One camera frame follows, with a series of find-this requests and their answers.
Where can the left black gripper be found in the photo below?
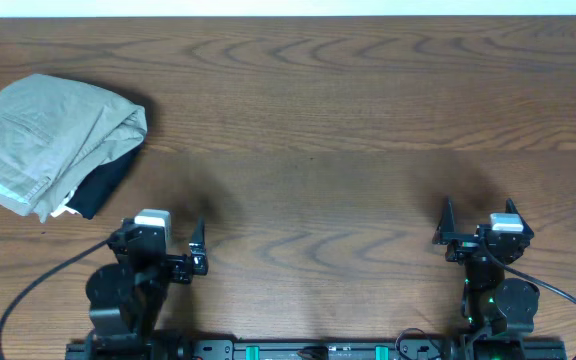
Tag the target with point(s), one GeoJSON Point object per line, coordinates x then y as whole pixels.
{"type": "Point", "coordinates": [179, 260]}

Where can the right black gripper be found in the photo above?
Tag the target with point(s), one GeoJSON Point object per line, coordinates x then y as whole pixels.
{"type": "Point", "coordinates": [462, 248]}

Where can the grey-green shorts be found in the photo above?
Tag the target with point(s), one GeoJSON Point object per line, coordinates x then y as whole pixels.
{"type": "Point", "coordinates": [53, 133]}

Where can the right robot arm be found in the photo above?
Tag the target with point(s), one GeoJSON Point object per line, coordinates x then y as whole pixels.
{"type": "Point", "coordinates": [500, 310]}

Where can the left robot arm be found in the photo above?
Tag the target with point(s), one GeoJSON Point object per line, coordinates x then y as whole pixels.
{"type": "Point", "coordinates": [126, 297]}

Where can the white black printed folded shirt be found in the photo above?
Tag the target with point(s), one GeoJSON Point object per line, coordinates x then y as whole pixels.
{"type": "Point", "coordinates": [89, 197]}

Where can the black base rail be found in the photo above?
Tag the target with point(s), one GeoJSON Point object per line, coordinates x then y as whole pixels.
{"type": "Point", "coordinates": [410, 348]}

